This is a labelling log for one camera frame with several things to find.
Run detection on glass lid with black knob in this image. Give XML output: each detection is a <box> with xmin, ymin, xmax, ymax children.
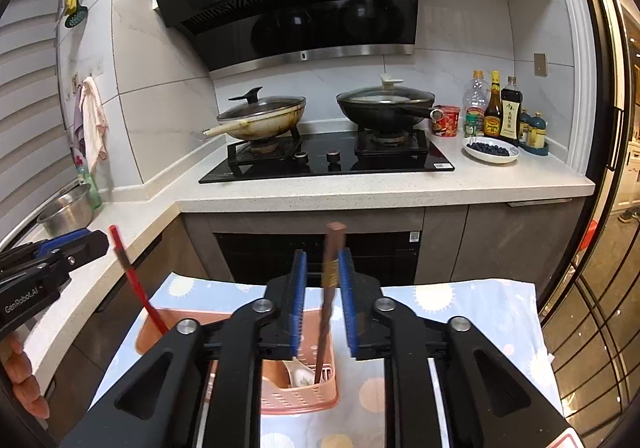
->
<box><xmin>216</xmin><ymin>86</ymin><xmax>307</xmax><ymax>123</ymax></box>

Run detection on pink white hanging cloth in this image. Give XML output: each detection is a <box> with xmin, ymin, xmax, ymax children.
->
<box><xmin>79</xmin><ymin>76</ymin><xmax>110</xmax><ymax>173</ymax></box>

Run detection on beige wok with long handle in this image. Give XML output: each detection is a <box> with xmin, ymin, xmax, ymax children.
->
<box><xmin>202</xmin><ymin>98</ymin><xmax>307</xmax><ymax>143</ymax></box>

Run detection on white ceramic spoon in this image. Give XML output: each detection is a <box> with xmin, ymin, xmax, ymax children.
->
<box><xmin>282</xmin><ymin>356</ymin><xmax>317</xmax><ymax>389</ymax></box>

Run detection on clear plastic bottle yellow cap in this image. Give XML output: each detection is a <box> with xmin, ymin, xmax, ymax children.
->
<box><xmin>462</xmin><ymin>70</ymin><xmax>491</xmax><ymax>136</ymax></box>

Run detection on built-in black oven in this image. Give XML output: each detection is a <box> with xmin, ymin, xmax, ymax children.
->
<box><xmin>212</xmin><ymin>229</ymin><xmax>422</xmax><ymax>287</ymax></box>

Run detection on red chopstick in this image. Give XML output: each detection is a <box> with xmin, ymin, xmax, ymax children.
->
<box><xmin>108</xmin><ymin>225</ymin><xmax>169</xmax><ymax>335</ymax></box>

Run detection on green slotted spatula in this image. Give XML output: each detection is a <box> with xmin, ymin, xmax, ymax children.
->
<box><xmin>64</xmin><ymin>0</ymin><xmax>89</xmax><ymax>29</ymax></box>

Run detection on green dish soap bottle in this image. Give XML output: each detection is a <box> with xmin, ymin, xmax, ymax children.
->
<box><xmin>75</xmin><ymin>163</ymin><xmax>104</xmax><ymax>210</ymax></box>

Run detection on purple hanging cloth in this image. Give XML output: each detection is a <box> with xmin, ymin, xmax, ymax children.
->
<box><xmin>70</xmin><ymin>86</ymin><xmax>86</xmax><ymax>155</ymax></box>

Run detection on person's left hand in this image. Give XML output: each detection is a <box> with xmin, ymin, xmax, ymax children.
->
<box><xmin>0</xmin><ymin>332</ymin><xmax>51</xmax><ymax>421</ymax></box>

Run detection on red instant noodle cup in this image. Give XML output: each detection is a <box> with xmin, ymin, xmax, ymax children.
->
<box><xmin>430</xmin><ymin>105</ymin><xmax>462</xmax><ymax>137</ymax></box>

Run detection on white window blinds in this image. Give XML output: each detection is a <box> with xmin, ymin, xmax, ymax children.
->
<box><xmin>0</xmin><ymin>0</ymin><xmax>117</xmax><ymax>241</ymax></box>

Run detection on stainless steel bowl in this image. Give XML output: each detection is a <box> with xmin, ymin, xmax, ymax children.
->
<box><xmin>36</xmin><ymin>182</ymin><xmax>96</xmax><ymax>239</ymax></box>

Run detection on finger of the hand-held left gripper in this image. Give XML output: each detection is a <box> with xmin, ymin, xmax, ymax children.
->
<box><xmin>0</xmin><ymin>229</ymin><xmax>110</xmax><ymax>291</ymax></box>
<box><xmin>0</xmin><ymin>228</ymin><xmax>94</xmax><ymax>275</ymax></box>

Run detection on teal seasoning jar set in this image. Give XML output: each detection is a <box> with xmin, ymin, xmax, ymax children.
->
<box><xmin>517</xmin><ymin>110</ymin><xmax>550</xmax><ymax>157</ymax></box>

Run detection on brown sauce bottle yellow label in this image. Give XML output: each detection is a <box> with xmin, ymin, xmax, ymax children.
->
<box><xmin>482</xmin><ymin>70</ymin><xmax>504</xmax><ymax>138</ymax></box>

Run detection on black glass gas stove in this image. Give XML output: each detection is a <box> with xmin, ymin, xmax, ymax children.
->
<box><xmin>198</xmin><ymin>128</ymin><xmax>456</xmax><ymax>185</ymax></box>

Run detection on brown wooden chopstick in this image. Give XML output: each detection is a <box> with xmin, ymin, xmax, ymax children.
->
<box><xmin>312</xmin><ymin>222</ymin><xmax>347</xmax><ymax>385</ymax></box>

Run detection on glass lid with white knob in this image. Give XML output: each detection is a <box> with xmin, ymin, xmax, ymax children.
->
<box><xmin>336</xmin><ymin>74</ymin><xmax>436</xmax><ymax>106</ymax></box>

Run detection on grey base cabinet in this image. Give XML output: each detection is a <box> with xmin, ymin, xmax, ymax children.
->
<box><xmin>419</xmin><ymin>199</ymin><xmax>587</xmax><ymax>287</ymax></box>

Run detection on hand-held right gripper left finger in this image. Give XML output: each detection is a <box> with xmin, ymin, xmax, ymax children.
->
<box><xmin>60</xmin><ymin>249</ymin><xmax>308</xmax><ymax>448</ymax></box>

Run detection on pile of blueberries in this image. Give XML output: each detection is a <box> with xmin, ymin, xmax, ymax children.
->
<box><xmin>467</xmin><ymin>140</ymin><xmax>511</xmax><ymax>157</ymax></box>

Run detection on dark soy sauce bottle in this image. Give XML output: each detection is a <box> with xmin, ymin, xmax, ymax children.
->
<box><xmin>499</xmin><ymin>76</ymin><xmax>524</xmax><ymax>144</ymax></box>

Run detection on glass sliding door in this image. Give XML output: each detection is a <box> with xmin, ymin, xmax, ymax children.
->
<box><xmin>567</xmin><ymin>0</ymin><xmax>640</xmax><ymax>439</ymax></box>

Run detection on pink plastic utensil basket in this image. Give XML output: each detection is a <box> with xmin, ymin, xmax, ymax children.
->
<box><xmin>136</xmin><ymin>309</ymin><xmax>341</xmax><ymax>417</ymax></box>

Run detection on black wok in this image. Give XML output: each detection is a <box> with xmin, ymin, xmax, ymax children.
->
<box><xmin>336</xmin><ymin>96</ymin><xmax>449</xmax><ymax>137</ymax></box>

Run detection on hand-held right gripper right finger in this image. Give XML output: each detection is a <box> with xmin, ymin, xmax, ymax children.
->
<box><xmin>339</xmin><ymin>248</ymin><xmax>576</xmax><ymax>448</ymax></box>

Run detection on light blue patterned tablecloth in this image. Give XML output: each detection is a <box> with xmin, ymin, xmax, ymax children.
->
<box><xmin>87</xmin><ymin>272</ymin><xmax>573</xmax><ymax>448</ymax></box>

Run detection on white plate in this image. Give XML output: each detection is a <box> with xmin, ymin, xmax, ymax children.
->
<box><xmin>462</xmin><ymin>136</ymin><xmax>521</xmax><ymax>165</ymax></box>

